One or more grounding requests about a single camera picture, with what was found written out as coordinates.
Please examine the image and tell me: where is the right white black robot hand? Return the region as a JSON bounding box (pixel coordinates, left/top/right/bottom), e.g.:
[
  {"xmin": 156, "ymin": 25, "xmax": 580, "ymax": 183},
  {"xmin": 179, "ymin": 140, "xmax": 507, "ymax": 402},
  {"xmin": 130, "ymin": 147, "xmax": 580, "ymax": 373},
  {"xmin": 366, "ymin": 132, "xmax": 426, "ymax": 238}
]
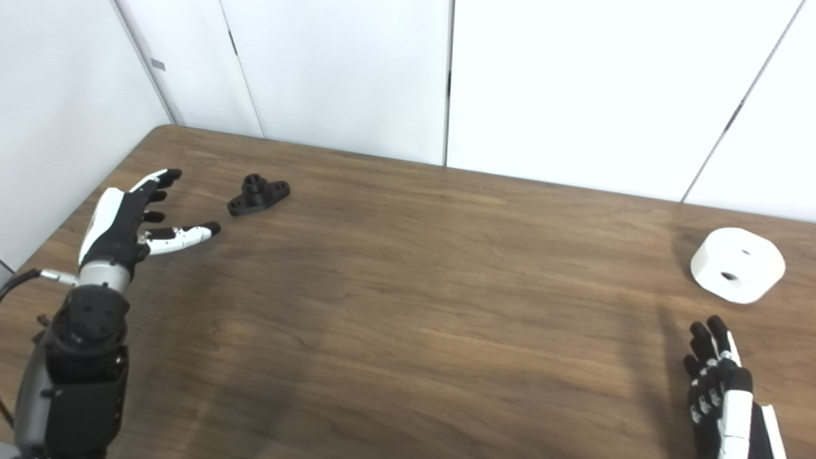
[{"xmin": 683, "ymin": 316, "xmax": 788, "ymax": 459}]

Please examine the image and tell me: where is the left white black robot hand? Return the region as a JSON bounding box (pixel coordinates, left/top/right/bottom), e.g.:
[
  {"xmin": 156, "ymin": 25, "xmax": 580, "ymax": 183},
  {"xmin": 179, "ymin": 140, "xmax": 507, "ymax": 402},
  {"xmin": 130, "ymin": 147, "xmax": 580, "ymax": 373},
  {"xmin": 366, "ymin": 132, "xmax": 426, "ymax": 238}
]
[{"xmin": 78, "ymin": 168, "xmax": 222, "ymax": 281}]

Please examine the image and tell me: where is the black flanged holder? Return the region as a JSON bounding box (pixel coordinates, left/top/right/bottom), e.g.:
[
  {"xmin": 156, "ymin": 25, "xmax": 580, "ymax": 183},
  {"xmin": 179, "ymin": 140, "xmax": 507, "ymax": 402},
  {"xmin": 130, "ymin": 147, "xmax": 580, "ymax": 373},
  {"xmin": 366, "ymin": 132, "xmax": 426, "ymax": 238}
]
[{"xmin": 228, "ymin": 173, "xmax": 291, "ymax": 217}]

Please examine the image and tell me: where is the round white plastic piece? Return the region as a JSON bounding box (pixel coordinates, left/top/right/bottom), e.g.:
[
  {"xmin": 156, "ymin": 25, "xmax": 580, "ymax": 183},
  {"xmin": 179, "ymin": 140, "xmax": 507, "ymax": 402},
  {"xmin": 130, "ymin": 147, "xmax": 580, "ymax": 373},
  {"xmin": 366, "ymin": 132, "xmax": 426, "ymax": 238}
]
[{"xmin": 690, "ymin": 228, "xmax": 786, "ymax": 305}]

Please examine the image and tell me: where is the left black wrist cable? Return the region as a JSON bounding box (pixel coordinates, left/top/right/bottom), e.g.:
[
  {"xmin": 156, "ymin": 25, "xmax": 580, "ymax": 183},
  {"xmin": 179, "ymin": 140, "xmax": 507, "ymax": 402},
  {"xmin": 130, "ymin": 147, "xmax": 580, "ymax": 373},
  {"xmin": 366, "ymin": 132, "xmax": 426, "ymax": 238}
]
[{"xmin": 0, "ymin": 268, "xmax": 80, "ymax": 304}]

